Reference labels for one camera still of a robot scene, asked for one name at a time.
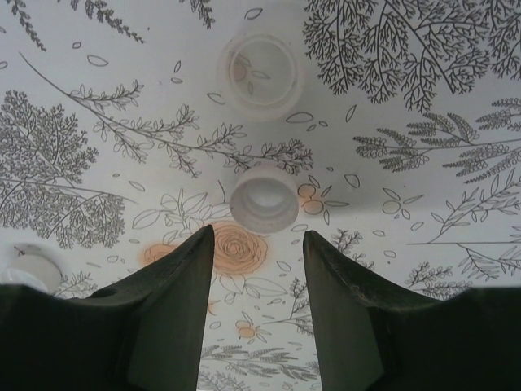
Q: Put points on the white plastic bottle cap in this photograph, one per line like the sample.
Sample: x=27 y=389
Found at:
x=32 y=271
x=264 y=222

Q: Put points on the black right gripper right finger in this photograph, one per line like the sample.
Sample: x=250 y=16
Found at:
x=407 y=346

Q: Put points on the clear unlabelled plastic bottle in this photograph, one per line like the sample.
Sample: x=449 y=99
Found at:
x=264 y=111

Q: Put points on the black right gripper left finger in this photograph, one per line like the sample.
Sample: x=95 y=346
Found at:
x=102 y=338

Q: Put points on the floral patterned table cover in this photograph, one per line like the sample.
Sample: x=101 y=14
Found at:
x=407 y=228

